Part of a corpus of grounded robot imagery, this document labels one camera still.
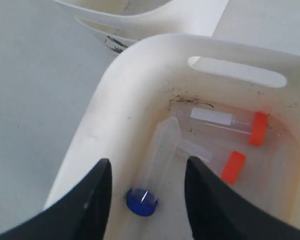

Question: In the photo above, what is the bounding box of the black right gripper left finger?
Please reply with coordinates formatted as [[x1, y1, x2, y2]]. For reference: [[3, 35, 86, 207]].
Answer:
[[0, 158, 112, 240]]

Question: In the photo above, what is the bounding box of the clear tube orange cap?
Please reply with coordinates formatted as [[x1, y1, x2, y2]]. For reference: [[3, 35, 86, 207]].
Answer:
[[177, 138, 247, 184], [190, 107, 268, 147]]

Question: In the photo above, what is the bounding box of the conical tube blue cap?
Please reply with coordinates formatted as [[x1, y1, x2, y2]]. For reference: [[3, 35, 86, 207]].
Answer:
[[126, 116, 181, 217]]

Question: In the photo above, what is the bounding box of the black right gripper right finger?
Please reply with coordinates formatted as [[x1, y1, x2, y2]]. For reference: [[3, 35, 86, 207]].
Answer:
[[186, 156, 300, 240]]

